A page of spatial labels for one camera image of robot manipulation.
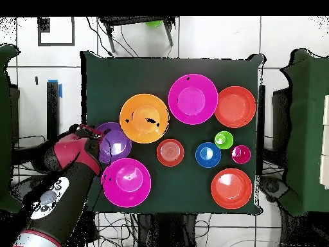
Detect purple bowl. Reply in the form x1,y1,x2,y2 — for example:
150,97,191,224
95,122,132,165

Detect orange bowl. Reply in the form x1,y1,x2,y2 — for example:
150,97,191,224
119,93,170,144

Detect blue tape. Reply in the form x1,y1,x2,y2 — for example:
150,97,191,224
47,79,63,98

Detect pink bowl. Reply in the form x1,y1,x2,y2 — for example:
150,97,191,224
101,158,152,208
168,73,218,125

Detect dark green tablecloth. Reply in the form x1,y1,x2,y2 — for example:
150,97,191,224
80,50,265,215

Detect small red bowl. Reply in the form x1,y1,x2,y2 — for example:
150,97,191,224
156,138,185,167

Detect green cloth side table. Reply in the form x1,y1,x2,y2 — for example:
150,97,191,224
279,48,329,217
0,44,24,213

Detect blue bowl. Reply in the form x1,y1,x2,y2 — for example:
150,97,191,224
195,142,222,169

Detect black stool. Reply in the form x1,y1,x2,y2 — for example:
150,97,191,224
98,16,179,53

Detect lime green bowl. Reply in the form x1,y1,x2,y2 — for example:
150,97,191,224
145,19,164,28

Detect green cup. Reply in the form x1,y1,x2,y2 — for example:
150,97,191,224
214,131,234,151

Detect shallow red-orange bowl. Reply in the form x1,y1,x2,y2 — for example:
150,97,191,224
214,86,257,129

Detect red cup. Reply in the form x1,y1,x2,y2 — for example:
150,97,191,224
230,145,252,165

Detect deep red-orange bowl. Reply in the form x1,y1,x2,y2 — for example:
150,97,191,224
210,167,253,210

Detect black office chair base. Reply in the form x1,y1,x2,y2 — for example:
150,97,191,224
259,176,289,203

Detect white boxes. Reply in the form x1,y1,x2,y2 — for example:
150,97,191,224
319,95,329,190

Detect black table frame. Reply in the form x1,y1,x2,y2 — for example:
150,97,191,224
257,84,266,178
46,81,60,141

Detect black cable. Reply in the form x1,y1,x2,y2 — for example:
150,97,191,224
85,16,114,57

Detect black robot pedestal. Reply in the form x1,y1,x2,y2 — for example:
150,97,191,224
137,213,197,247

